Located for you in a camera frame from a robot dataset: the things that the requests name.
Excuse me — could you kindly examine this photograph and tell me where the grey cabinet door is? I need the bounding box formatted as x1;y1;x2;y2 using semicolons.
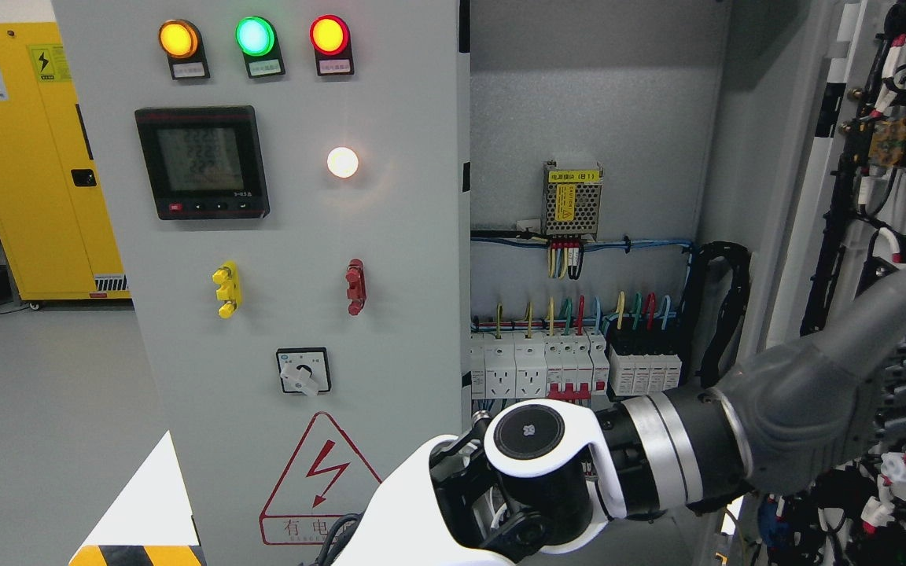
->
736;0;906;566
53;1;469;565

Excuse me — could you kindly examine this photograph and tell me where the red indicator lamp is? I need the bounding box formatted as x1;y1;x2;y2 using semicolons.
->
309;14;355;76

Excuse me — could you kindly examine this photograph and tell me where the black surge protector block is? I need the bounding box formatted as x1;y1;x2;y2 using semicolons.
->
606;323;684;397

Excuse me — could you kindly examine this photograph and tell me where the black corrugated cable conduit right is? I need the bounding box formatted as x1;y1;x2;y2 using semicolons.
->
677;241;753;390

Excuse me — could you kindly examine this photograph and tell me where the amber indicator lamp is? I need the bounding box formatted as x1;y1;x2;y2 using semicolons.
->
158;19;211;80

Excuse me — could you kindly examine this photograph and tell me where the perforated metal power supply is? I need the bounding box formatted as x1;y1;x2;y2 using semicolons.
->
542;160;604;241

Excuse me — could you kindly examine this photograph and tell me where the green indicator lamp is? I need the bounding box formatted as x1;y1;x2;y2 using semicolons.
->
234;16;286;79

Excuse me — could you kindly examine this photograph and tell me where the yellow terminal post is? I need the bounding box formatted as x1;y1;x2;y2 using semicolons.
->
211;261;242;319

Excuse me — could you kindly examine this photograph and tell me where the yellow safety cabinet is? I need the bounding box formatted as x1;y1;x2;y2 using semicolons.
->
0;22;131;303

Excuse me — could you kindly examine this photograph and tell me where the white socket breaker row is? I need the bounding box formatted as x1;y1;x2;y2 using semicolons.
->
469;330;609;402

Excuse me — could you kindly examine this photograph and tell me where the black digital power meter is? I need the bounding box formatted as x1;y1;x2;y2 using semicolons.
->
135;106;271;221

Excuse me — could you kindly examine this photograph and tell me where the white indicator lamp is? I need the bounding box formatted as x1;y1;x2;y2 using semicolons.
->
326;146;360;179

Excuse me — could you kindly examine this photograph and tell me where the red terminal post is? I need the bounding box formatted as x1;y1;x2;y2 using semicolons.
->
345;259;367;316

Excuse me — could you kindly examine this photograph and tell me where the red electric warning sticker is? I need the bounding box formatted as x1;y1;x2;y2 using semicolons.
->
260;411;382;546

